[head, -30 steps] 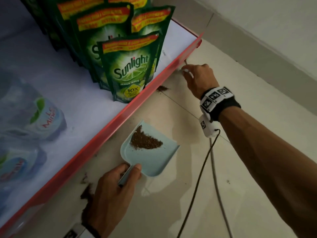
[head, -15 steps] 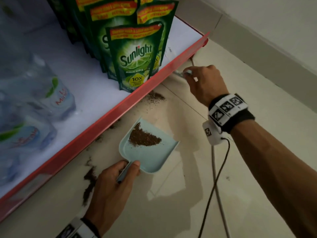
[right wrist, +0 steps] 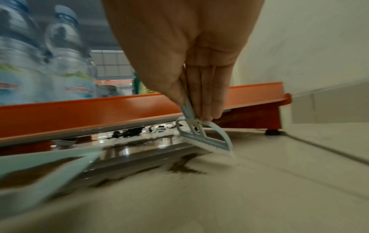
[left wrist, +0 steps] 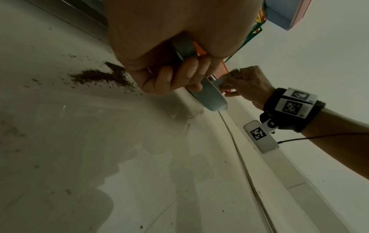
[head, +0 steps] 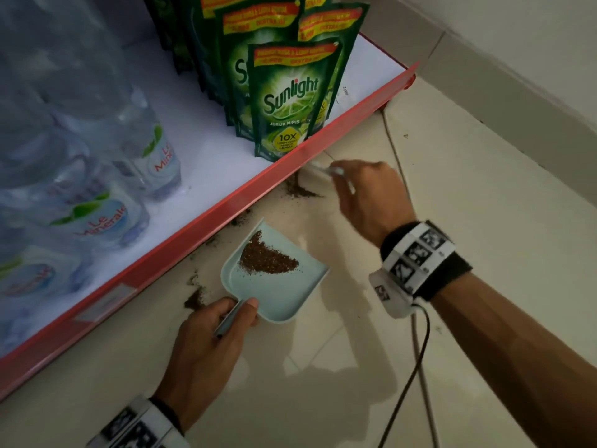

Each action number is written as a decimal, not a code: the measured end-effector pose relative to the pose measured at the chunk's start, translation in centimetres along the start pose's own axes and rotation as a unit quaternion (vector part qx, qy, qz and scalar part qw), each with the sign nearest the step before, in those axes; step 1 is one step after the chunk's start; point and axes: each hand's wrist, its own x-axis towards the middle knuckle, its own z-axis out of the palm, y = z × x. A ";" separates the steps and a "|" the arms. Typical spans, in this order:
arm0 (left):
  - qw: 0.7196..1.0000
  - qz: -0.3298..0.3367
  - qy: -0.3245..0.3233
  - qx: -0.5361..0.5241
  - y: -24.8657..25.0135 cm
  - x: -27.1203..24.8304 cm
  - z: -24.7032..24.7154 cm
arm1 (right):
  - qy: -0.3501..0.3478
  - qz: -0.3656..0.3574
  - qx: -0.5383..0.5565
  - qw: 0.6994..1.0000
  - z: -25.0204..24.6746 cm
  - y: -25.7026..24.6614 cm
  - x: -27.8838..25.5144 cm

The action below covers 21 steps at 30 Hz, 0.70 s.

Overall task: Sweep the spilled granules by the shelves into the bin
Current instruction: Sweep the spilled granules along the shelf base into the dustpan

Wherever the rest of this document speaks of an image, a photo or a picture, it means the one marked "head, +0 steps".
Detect person's right hand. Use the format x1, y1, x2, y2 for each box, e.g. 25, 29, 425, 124
330, 159, 417, 249

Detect person's left hand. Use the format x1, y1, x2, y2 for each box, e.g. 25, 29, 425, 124
152, 297, 260, 432

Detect light blue brush white bristles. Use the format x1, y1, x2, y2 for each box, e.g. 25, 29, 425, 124
305, 161, 355, 194

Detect light blue plastic dustpan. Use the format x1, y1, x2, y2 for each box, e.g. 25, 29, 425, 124
213, 218, 330, 339

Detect brown granules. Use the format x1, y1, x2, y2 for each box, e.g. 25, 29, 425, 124
184, 172, 323, 311

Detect red edged store shelf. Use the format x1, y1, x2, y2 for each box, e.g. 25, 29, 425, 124
0, 0, 420, 402

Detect person's right forearm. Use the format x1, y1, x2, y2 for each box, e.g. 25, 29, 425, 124
431, 273, 597, 448

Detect black right wristband with markers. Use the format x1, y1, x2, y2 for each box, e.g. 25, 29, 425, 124
380, 220, 473, 303

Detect stack of dark green pouches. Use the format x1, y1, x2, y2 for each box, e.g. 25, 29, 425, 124
142, 0, 370, 163

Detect stack of clear water bottles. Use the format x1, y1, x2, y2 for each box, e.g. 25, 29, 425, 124
0, 0, 183, 355

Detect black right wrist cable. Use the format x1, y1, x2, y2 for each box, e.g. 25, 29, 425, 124
377, 302, 431, 448

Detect grey floor cable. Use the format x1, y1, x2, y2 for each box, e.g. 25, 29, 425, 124
380, 109, 442, 448

